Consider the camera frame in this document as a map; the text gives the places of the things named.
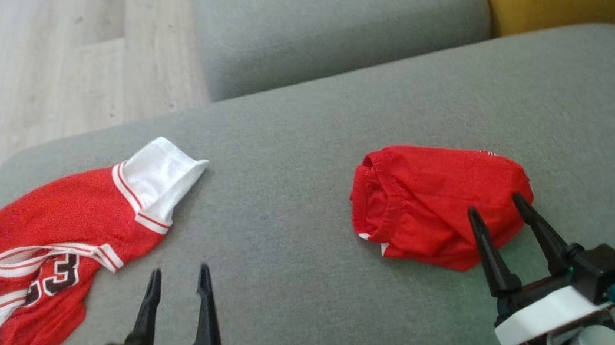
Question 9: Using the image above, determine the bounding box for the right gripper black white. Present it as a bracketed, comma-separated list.
[465, 180, 615, 345]

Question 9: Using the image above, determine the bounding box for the red shorts white trim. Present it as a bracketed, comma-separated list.
[343, 128, 543, 285]

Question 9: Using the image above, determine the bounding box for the red basketball jersey number 23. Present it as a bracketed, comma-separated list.
[0, 130, 233, 345]

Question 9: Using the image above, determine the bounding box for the large grey sofa seat cushion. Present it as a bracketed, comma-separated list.
[0, 19, 615, 345]

